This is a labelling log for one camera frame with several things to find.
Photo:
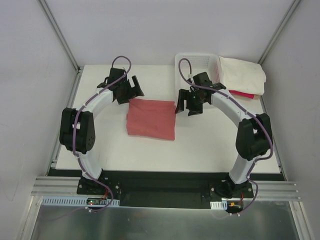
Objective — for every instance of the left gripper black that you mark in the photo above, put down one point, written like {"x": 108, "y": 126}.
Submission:
{"x": 130, "y": 90}

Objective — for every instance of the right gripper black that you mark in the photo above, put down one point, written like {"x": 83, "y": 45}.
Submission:
{"x": 189, "y": 100}

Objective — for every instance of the salmon pink t shirt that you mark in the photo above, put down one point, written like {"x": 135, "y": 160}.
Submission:
{"x": 151, "y": 118}

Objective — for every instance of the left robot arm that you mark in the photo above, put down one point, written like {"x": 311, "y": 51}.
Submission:
{"x": 77, "y": 127}

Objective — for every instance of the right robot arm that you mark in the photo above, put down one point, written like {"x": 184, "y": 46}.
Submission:
{"x": 254, "y": 132}

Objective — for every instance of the white perforated plastic basket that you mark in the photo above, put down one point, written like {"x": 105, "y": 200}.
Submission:
{"x": 200, "y": 62}

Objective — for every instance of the folded cream t shirt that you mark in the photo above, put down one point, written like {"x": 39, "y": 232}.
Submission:
{"x": 242, "y": 76}

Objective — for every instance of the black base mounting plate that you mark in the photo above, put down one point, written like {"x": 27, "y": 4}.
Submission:
{"x": 160, "y": 189}

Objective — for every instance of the left side aluminium rail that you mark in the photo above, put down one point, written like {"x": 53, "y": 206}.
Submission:
{"x": 64, "y": 122}

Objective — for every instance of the aluminium rail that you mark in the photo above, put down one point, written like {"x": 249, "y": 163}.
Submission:
{"x": 64, "y": 122}
{"x": 67, "y": 186}

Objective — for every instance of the left aluminium frame post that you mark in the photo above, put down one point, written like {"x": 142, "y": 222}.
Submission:
{"x": 58, "y": 33}

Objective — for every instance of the aluminium frame post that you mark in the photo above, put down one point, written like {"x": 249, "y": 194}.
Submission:
{"x": 58, "y": 33}
{"x": 294, "y": 5}

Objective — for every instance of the right white cable duct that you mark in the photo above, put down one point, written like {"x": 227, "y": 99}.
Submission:
{"x": 219, "y": 205}

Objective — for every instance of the white cable duct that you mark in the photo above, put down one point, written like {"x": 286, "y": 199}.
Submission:
{"x": 219, "y": 205}
{"x": 65, "y": 201}

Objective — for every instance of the front aluminium rail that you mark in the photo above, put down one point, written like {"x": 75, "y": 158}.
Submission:
{"x": 67, "y": 186}

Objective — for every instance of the left white cable duct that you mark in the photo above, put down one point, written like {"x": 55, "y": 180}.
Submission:
{"x": 65, "y": 201}

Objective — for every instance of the right aluminium frame post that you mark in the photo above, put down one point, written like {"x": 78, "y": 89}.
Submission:
{"x": 294, "y": 5}

